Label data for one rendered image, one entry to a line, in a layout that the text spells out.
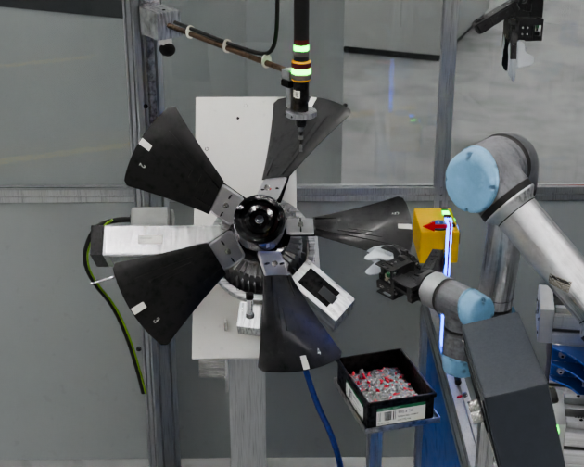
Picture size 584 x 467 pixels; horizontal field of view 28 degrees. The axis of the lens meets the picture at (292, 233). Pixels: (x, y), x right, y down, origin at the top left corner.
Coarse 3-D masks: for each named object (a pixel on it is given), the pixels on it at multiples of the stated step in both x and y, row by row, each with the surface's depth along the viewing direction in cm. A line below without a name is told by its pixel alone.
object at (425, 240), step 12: (420, 216) 305; (432, 216) 305; (420, 228) 298; (444, 228) 297; (456, 228) 298; (420, 240) 297; (432, 240) 297; (444, 240) 297; (456, 240) 297; (420, 252) 298; (444, 252) 298; (456, 252) 298
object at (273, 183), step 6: (264, 180) 277; (270, 180) 276; (276, 180) 273; (282, 180) 272; (270, 186) 274; (276, 186) 272; (282, 186) 270; (258, 192) 276; (264, 192) 274; (270, 192) 273; (276, 192) 270; (276, 198) 269
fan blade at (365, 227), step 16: (368, 208) 276; (384, 208) 275; (400, 208) 275; (320, 224) 270; (336, 224) 270; (352, 224) 270; (368, 224) 270; (384, 224) 270; (336, 240) 265; (352, 240) 265; (368, 240) 266; (384, 240) 266; (400, 240) 266
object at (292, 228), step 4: (288, 220) 274; (292, 220) 274; (296, 220) 274; (304, 220) 274; (308, 220) 274; (312, 220) 274; (288, 224) 272; (292, 224) 272; (296, 224) 272; (304, 224) 272; (308, 224) 272; (312, 224) 271; (288, 228) 270; (292, 228) 270; (296, 228) 270; (304, 228) 270; (308, 228) 270; (312, 228) 270; (288, 232) 267; (292, 232) 268; (296, 232) 268; (300, 232) 268; (304, 232) 268; (308, 232) 268; (312, 232) 267
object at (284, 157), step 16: (320, 112) 277; (336, 112) 275; (272, 128) 284; (288, 128) 280; (304, 128) 276; (320, 128) 274; (272, 144) 281; (288, 144) 276; (304, 144) 273; (272, 160) 278; (288, 160) 273; (272, 176) 275; (288, 176) 270
